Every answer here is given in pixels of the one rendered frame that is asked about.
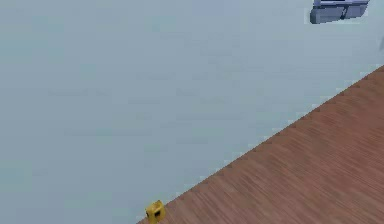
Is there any yellow block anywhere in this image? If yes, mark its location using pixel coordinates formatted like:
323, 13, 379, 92
145, 199, 167, 224

